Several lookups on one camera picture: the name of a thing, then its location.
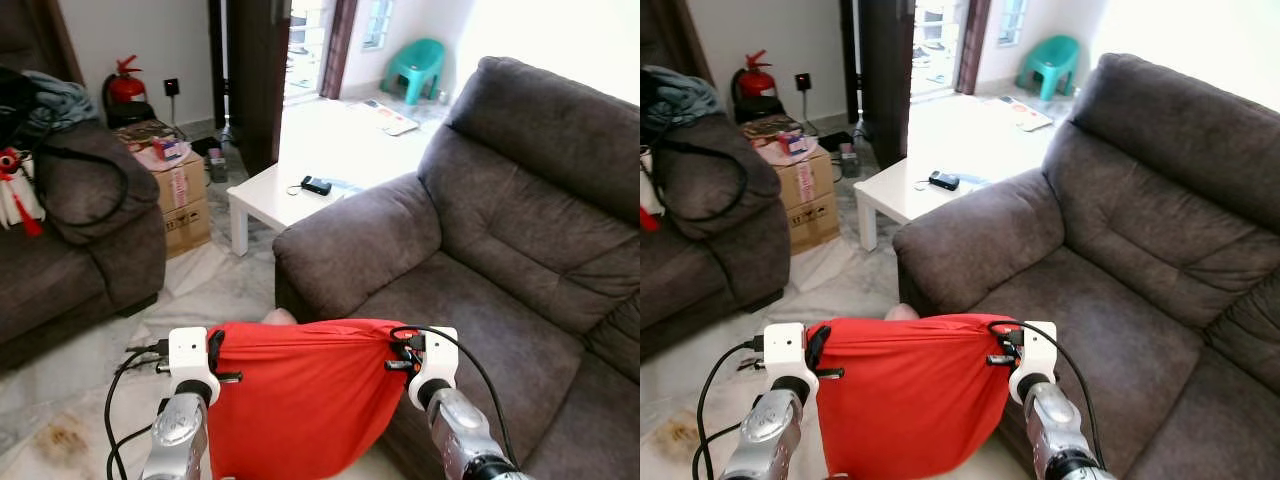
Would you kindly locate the red pillow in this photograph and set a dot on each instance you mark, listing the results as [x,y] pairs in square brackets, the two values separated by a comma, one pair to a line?
[300,400]
[910,400]

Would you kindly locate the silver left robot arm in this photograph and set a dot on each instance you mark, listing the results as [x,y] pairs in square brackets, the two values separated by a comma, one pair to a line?
[180,435]
[765,435]

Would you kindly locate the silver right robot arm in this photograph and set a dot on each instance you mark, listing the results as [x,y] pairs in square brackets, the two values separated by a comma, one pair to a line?
[1060,435]
[465,435]

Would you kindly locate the brown fabric two-seat sofa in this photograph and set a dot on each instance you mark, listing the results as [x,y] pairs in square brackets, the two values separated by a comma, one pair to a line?
[1130,250]
[500,250]

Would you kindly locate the white printed floor mat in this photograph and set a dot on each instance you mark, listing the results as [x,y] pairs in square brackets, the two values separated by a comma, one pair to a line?
[388,117]
[1022,112]

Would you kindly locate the plain cardboard box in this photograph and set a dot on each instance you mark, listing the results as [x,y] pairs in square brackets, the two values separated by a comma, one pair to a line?
[815,225]
[190,230]

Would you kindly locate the white coffee table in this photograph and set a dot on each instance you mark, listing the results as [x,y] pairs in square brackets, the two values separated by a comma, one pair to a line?
[270,195]
[895,195]

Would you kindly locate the small black device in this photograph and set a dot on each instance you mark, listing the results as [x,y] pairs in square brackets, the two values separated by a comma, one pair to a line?
[317,186]
[944,181]

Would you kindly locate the small bottle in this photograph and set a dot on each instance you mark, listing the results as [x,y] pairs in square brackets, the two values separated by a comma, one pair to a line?
[851,162]
[217,167]

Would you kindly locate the clear plastic bag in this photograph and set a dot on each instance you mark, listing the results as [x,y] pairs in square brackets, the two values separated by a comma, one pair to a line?
[150,160]
[775,153]

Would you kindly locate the small red blue box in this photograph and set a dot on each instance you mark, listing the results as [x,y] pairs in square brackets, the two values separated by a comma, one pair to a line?
[168,149]
[798,143]

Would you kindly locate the black extinguisher stand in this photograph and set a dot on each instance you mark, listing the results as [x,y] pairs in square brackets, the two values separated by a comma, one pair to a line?
[760,109]
[130,114]

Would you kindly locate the dark wooden door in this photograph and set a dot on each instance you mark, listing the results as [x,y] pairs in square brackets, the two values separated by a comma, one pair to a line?
[887,80]
[257,80]

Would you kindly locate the red fire extinguisher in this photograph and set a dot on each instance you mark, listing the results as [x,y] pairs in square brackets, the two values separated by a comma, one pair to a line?
[755,80]
[125,85]

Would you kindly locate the grey teal clothes pile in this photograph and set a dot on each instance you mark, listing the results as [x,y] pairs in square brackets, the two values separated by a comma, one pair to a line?
[680,95]
[55,100]

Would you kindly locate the teal plastic chair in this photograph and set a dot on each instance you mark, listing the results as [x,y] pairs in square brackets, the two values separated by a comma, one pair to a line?
[415,65]
[1050,62]

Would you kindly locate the brown curtain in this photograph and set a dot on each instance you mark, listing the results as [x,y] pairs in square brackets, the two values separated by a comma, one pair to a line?
[340,45]
[973,45]

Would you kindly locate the white framed window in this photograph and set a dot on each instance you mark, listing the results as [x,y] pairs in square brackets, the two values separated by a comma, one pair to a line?
[378,25]
[1012,22]

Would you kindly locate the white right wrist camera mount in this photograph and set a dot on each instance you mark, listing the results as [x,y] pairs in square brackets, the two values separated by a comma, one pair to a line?
[1037,355]
[437,360]

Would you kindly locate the black wall socket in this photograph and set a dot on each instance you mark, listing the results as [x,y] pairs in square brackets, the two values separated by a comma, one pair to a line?
[803,82]
[171,87]

